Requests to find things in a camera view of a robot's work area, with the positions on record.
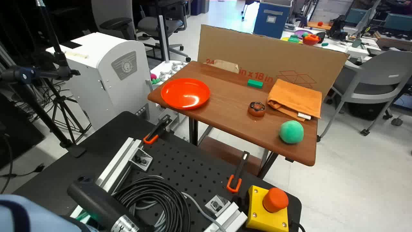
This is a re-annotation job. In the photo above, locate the large cardboard sheet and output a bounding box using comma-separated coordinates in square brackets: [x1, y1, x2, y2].
[196, 23, 350, 101]

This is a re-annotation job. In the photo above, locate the black cylinder with metal end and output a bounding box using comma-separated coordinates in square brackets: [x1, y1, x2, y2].
[66, 179, 140, 232]

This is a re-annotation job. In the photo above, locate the black tripod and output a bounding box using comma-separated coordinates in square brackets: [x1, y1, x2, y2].
[0, 0, 93, 149]

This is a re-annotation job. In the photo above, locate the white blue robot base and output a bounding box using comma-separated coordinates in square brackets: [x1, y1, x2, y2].
[0, 193, 82, 232]

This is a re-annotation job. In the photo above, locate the black coiled cable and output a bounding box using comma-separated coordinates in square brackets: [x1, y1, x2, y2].
[113, 175, 190, 232]

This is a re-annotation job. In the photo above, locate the blue bin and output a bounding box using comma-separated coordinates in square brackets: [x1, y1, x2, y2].
[252, 0, 293, 40]

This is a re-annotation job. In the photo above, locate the white cabinet machine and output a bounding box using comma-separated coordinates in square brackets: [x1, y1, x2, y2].
[45, 31, 151, 132]

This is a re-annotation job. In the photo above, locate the long aluminium rail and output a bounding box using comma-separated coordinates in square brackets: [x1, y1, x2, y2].
[68, 136, 154, 220]

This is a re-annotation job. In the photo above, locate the black clamp orange handle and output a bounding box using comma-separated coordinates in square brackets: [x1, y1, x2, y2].
[141, 113, 172, 145]
[225, 150, 251, 194]

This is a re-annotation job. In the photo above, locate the brown wooden table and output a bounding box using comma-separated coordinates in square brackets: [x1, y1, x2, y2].
[146, 60, 319, 179]

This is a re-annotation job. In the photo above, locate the brown tape roll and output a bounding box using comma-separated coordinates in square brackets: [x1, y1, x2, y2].
[247, 100, 267, 118]

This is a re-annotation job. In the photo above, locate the grey plastic chair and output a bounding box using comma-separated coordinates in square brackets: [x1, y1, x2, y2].
[316, 50, 412, 141]

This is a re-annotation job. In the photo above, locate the small green block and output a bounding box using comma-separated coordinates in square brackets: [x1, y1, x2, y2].
[245, 78, 263, 90]

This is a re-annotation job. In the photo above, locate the black perforated breadboard table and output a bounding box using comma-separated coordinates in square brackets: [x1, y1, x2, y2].
[11, 109, 302, 232]

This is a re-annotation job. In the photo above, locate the green plush ball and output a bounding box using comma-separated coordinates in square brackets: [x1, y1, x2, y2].
[278, 118, 305, 145]

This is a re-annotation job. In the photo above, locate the red orange toy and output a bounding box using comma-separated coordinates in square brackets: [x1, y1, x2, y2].
[301, 32, 321, 46]

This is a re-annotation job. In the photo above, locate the white desk with clutter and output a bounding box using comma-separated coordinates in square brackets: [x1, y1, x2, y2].
[280, 24, 390, 59]

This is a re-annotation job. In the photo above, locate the black camera boom bar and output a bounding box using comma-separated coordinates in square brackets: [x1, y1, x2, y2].
[0, 64, 81, 85]

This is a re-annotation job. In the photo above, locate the short aluminium rail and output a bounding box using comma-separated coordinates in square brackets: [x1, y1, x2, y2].
[203, 194, 249, 232]

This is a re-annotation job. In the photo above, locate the orange round plate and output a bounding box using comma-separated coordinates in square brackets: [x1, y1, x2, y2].
[159, 77, 212, 110]

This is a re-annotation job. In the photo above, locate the orange folded cloth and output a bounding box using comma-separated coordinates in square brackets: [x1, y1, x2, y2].
[266, 77, 323, 122]

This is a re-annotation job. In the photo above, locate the yellow emergency stop button box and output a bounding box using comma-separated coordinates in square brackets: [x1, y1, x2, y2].
[244, 184, 290, 232]

